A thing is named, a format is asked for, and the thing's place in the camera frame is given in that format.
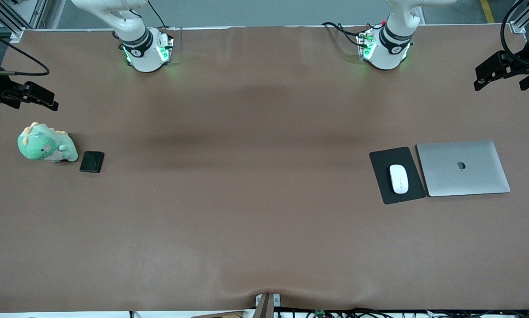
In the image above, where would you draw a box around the small black box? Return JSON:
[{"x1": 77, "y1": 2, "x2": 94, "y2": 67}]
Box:
[{"x1": 79, "y1": 151, "x2": 105, "y2": 173}]

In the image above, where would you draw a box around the white computer mouse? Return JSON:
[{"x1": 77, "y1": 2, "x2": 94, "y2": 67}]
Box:
[{"x1": 389, "y1": 164, "x2": 409, "y2": 194}]

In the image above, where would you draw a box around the black mouse pad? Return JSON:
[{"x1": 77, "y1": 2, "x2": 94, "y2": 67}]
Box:
[{"x1": 369, "y1": 146, "x2": 426, "y2": 205}]

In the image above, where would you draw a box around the green dinosaur plush toy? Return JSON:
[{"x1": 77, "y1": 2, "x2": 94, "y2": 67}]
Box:
[{"x1": 18, "y1": 122, "x2": 79, "y2": 163}]

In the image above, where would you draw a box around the silver laptop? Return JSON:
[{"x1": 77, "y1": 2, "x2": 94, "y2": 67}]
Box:
[{"x1": 416, "y1": 140, "x2": 511, "y2": 197}]

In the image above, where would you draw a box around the brown table cover mat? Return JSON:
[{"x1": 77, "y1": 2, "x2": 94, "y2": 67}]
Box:
[{"x1": 0, "y1": 25, "x2": 529, "y2": 313}]

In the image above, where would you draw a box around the aluminium frame profile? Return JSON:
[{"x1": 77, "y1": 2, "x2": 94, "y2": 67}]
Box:
[
  {"x1": 0, "y1": 0, "x2": 49, "y2": 41},
  {"x1": 509, "y1": 0, "x2": 529, "y2": 34}
]

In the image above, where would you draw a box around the thin black base cable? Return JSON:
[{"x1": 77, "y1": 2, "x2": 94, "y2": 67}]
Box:
[{"x1": 148, "y1": 1, "x2": 166, "y2": 29}]

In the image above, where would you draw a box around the black base cable bundle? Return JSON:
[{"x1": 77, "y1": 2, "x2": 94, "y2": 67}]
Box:
[{"x1": 322, "y1": 20, "x2": 383, "y2": 47}]

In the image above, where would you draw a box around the grey table edge bracket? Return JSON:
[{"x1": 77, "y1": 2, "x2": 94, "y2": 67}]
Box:
[{"x1": 255, "y1": 293, "x2": 281, "y2": 318}]

